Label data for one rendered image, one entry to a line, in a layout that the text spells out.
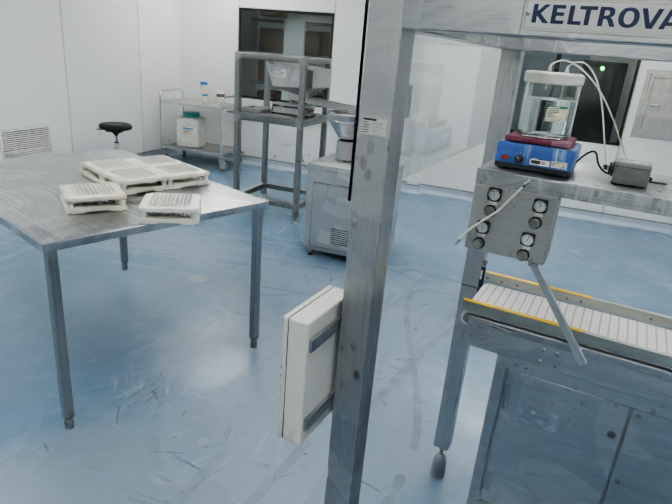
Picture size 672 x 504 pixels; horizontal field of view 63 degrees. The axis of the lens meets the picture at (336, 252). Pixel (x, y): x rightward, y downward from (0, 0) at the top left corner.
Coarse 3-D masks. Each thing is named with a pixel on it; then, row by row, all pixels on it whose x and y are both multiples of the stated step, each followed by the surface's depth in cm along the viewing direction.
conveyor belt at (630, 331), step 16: (480, 288) 186; (496, 288) 184; (496, 304) 172; (512, 304) 173; (528, 304) 174; (544, 304) 175; (560, 304) 176; (496, 320) 163; (576, 320) 166; (592, 320) 167; (608, 320) 168; (624, 320) 169; (608, 336) 158; (624, 336) 158; (640, 336) 159; (656, 336) 160
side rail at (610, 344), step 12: (480, 312) 163; (492, 312) 161; (504, 312) 160; (516, 324) 159; (528, 324) 157; (540, 324) 156; (564, 336) 153; (576, 336) 152; (588, 336) 150; (600, 336) 149; (612, 348) 148; (624, 348) 147; (636, 348) 145; (648, 348) 145; (648, 360) 145; (660, 360) 143
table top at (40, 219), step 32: (0, 160) 313; (32, 160) 319; (64, 160) 326; (96, 160) 332; (0, 192) 256; (32, 192) 260; (160, 192) 277; (192, 192) 282; (224, 192) 287; (32, 224) 219; (64, 224) 222; (96, 224) 225; (128, 224) 228; (160, 224) 235
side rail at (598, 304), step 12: (492, 276) 187; (516, 288) 184; (528, 288) 182; (540, 288) 180; (564, 300) 177; (576, 300) 176; (588, 300) 174; (600, 300) 172; (612, 312) 171; (624, 312) 170; (636, 312) 168; (648, 312) 167; (660, 324) 166
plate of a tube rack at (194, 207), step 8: (144, 200) 237; (192, 200) 243; (200, 200) 246; (144, 208) 227; (152, 208) 228; (160, 208) 228; (168, 208) 229; (176, 208) 230; (184, 208) 231; (192, 208) 231
